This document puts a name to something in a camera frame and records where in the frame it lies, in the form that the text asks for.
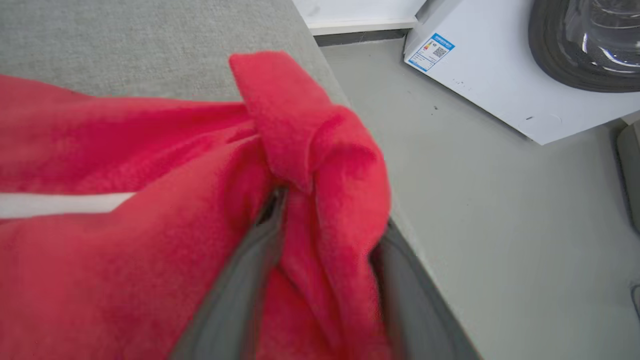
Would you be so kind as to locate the white washing machine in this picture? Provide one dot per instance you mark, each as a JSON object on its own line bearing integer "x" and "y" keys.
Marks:
{"x": 500, "y": 80}

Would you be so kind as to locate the dark grey washing machine door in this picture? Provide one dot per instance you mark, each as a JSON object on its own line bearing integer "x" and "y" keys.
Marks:
{"x": 550, "y": 62}

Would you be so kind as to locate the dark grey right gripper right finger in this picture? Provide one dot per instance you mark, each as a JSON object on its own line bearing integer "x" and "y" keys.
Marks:
{"x": 420, "y": 320}

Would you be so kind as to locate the grey fabric sofa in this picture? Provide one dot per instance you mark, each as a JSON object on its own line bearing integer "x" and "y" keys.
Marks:
{"x": 150, "y": 45}

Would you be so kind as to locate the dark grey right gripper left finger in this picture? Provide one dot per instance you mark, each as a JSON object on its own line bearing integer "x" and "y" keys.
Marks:
{"x": 235, "y": 305}

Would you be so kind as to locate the pale grey rounded bin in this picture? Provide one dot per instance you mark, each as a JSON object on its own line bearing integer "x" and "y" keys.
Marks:
{"x": 631, "y": 170}

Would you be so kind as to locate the red and white shirt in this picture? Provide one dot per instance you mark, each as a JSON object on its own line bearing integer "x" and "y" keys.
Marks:
{"x": 125, "y": 250}

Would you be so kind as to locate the blue and white energy label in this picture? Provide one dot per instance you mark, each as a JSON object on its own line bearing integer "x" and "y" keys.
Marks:
{"x": 431, "y": 52}

